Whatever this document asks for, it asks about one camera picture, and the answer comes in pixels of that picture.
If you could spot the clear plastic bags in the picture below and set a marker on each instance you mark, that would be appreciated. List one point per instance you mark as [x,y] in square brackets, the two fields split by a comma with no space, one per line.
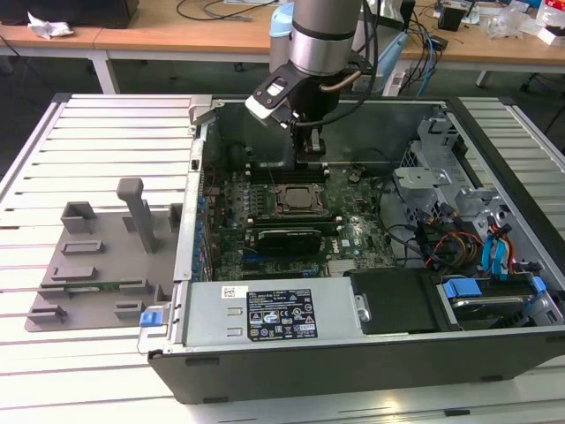
[507,24]

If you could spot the black open PC case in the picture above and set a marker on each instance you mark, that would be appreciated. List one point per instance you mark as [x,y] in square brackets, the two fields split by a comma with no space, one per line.
[309,375]

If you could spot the hard disk in blue carrier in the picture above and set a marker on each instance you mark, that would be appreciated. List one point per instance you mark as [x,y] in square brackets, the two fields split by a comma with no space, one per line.
[461,288]

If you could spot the grey power supply with label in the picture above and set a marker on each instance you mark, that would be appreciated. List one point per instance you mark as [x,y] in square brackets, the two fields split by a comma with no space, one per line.
[212,313]

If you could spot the green RAM stick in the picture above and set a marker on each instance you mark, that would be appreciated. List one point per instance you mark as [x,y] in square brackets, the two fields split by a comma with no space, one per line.
[90,289]

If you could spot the silver chipset heatsink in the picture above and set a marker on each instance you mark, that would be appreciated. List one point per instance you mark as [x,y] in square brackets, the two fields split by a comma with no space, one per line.
[342,268]

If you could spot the crumpled white paper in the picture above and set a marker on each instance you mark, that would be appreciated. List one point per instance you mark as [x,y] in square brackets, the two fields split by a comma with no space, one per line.
[48,28]

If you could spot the black plastic bay cover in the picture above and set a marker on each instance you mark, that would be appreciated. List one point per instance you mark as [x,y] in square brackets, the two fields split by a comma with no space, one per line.
[397,300]

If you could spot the thin metal locking lever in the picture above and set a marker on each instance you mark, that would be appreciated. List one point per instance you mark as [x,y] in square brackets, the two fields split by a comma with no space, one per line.
[271,173]

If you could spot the large black computer case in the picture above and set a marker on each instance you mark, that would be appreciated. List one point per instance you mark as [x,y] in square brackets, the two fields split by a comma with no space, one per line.
[88,11]

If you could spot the grey plastic parts rack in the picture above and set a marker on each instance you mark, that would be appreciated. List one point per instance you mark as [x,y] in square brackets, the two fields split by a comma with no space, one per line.
[119,265]

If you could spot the black power adapter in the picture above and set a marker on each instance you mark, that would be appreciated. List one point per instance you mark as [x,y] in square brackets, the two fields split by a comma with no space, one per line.
[439,42]

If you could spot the silver square CPU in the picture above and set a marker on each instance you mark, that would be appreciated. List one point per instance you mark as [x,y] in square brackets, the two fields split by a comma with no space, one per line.
[301,199]

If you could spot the black graphics card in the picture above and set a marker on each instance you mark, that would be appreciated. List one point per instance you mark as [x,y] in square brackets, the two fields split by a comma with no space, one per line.
[289,240]

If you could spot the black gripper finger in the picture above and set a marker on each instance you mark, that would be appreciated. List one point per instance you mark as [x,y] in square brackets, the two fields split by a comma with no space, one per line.
[311,156]

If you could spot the wooden desk white frame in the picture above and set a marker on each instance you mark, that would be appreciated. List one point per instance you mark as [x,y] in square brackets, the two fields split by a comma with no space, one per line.
[44,37]
[485,48]

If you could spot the small black box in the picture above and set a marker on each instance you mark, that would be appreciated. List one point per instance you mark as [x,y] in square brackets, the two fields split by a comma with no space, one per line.
[452,20]

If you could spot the green motherboard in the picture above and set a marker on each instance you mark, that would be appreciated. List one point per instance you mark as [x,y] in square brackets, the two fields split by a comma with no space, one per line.
[229,207]

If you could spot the red and white package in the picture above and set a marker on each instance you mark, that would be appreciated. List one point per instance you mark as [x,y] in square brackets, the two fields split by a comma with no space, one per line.
[552,11]

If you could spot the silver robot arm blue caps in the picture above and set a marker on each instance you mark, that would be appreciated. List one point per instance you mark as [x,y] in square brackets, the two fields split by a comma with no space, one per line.
[322,31]

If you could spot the white power strip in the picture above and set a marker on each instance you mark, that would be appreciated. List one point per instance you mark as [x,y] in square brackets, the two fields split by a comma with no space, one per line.
[395,84]

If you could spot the white and black box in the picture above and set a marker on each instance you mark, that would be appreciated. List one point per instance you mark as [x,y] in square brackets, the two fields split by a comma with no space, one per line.
[554,35]

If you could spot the black RAM slot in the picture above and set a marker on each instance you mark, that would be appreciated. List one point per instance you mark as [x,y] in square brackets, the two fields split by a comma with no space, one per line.
[329,226]
[258,168]
[258,176]
[291,218]

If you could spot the round coin cell battery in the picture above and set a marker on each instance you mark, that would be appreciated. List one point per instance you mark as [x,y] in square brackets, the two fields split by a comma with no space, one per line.
[354,177]

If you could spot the silver metal drive cage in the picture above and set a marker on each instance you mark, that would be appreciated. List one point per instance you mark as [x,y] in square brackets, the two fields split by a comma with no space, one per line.
[419,176]

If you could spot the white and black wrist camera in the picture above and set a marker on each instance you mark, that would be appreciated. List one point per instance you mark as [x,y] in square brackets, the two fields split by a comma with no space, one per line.
[265,99]

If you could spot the blue plastic latch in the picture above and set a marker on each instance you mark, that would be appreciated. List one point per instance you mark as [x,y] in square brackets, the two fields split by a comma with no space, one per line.
[149,319]

